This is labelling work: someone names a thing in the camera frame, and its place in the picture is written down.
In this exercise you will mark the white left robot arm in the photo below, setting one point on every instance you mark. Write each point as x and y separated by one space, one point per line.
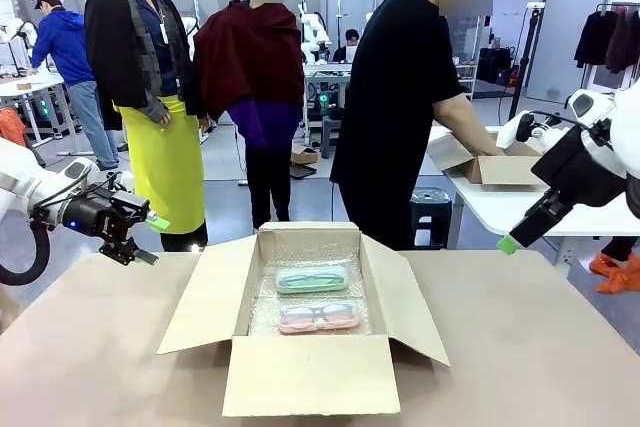
30 182

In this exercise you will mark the pink glasses case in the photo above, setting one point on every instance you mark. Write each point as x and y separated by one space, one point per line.
320 328

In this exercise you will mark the seated person in black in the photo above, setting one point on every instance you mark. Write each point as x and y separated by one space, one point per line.
350 44

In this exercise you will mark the white long desk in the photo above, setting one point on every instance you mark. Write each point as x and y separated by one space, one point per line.
30 89

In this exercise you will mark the mannequin with yellow skirt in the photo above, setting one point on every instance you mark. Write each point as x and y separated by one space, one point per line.
150 97

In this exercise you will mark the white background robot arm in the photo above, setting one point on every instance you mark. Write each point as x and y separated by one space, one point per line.
15 29
315 32

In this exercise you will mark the large open cardboard box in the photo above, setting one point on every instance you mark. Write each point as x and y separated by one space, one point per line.
310 377

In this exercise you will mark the white side table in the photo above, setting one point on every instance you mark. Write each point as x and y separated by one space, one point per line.
500 207

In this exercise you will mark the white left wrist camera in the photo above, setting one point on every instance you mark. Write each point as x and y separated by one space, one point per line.
122 181

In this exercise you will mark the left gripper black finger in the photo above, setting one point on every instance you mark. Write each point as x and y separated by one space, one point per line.
127 251
157 223

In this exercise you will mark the tiny cardboard box on floor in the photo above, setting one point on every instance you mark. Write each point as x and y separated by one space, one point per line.
305 155

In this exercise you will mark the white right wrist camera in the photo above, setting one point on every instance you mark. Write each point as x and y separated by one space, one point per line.
517 129

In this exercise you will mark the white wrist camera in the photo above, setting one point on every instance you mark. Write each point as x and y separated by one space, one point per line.
122 181
517 129

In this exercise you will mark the red fire extinguisher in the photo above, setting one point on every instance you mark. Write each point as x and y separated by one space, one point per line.
514 78

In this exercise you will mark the orange cloth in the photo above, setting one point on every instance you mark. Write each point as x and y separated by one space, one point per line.
12 132

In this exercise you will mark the black tripod stand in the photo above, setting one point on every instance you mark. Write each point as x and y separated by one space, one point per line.
525 57

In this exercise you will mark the background metal workbench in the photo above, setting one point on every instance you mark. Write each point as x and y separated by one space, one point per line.
325 92

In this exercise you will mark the black hanging garment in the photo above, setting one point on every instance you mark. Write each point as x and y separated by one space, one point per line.
595 37

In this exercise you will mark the small cardboard box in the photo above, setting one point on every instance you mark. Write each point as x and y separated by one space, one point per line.
500 172

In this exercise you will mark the person right hand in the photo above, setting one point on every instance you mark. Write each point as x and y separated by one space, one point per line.
495 151

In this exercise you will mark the black bags pile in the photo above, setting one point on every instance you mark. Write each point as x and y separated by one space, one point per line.
496 64

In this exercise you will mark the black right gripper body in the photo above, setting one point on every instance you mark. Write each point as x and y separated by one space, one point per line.
580 172

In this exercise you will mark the mint green glasses case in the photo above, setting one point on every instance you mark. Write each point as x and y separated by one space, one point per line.
312 288

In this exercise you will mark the grey plastic stool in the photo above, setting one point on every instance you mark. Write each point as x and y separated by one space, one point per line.
331 134

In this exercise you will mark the person right forearm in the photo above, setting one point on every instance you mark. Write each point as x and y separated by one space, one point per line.
462 122

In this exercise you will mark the black round stool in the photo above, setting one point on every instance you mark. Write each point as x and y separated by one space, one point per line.
431 219

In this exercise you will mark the white shoe shelf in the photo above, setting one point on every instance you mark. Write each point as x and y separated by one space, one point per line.
467 79

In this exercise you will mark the person in blue jacket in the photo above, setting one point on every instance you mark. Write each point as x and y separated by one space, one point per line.
70 57

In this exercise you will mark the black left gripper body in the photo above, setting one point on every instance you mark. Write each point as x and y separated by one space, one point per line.
105 219

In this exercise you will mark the black frame glasses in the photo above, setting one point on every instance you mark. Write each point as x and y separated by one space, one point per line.
320 314

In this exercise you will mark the white power strip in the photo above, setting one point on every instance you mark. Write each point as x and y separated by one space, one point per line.
75 152

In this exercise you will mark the person in black t-shirt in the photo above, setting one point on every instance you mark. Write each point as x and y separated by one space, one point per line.
385 97

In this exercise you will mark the orange shoe covers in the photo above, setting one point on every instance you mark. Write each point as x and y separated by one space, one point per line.
617 272

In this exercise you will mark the brown hanging garment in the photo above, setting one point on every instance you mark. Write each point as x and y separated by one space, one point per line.
625 42

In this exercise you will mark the mannequin with maroon top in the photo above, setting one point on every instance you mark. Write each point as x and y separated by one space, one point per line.
250 72

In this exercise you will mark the green frame glasses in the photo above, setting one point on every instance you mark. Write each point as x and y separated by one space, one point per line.
310 277

